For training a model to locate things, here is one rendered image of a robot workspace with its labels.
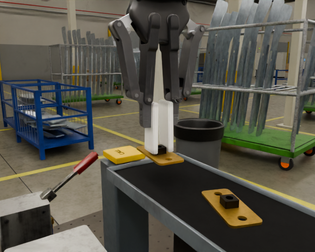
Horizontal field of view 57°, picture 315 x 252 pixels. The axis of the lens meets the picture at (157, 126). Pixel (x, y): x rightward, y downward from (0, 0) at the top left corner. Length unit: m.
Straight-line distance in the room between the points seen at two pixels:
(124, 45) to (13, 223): 0.39
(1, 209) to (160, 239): 0.64
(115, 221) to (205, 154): 2.27
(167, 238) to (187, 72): 0.81
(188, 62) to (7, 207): 0.43
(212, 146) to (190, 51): 2.41
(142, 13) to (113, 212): 0.35
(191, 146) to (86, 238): 2.40
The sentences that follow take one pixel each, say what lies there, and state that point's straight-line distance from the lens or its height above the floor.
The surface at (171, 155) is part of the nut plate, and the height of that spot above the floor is 1.20.
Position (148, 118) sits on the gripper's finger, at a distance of 0.39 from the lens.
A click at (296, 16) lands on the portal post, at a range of 6.52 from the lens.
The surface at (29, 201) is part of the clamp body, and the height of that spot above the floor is 1.06.
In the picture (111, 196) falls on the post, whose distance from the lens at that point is 0.55.
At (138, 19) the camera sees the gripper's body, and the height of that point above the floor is 1.37.
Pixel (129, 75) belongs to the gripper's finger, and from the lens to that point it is 0.37.
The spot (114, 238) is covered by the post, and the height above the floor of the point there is 1.00.
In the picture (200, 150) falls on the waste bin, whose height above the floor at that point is 0.51.
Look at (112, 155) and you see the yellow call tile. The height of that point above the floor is 1.16.
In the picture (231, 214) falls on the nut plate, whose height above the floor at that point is 1.16.
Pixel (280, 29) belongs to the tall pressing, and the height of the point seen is 1.73.
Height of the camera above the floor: 1.33
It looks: 13 degrees down
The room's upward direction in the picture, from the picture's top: straight up
